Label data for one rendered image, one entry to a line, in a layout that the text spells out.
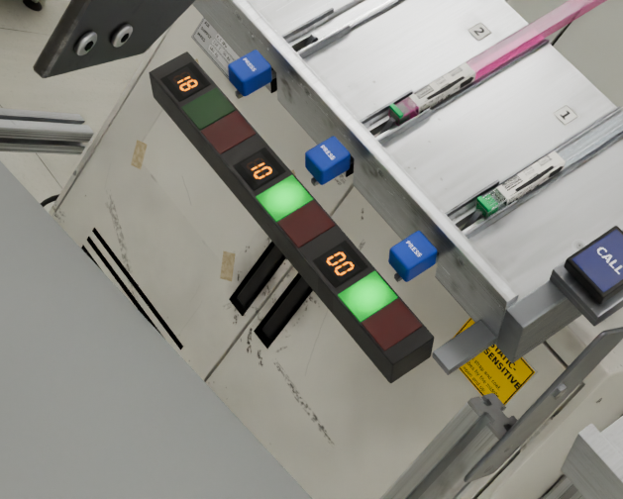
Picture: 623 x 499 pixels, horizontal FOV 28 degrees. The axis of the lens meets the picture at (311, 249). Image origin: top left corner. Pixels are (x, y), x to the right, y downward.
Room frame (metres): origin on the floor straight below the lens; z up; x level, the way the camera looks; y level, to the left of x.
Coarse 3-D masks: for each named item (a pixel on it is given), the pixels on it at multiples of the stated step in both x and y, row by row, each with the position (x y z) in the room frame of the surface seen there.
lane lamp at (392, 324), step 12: (396, 300) 0.85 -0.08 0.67; (384, 312) 0.84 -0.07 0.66; (396, 312) 0.85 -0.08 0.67; (408, 312) 0.85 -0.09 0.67; (372, 324) 0.83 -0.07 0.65; (384, 324) 0.84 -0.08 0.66; (396, 324) 0.84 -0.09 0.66; (408, 324) 0.84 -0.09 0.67; (420, 324) 0.84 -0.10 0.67; (372, 336) 0.83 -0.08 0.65; (384, 336) 0.83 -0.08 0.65; (396, 336) 0.83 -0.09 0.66; (384, 348) 0.82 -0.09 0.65
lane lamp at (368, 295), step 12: (372, 276) 0.86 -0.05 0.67; (348, 288) 0.85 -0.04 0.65; (360, 288) 0.85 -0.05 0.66; (372, 288) 0.86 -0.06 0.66; (384, 288) 0.86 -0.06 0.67; (348, 300) 0.84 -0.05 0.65; (360, 300) 0.85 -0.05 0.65; (372, 300) 0.85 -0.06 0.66; (384, 300) 0.85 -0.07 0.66; (360, 312) 0.84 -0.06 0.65; (372, 312) 0.84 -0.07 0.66
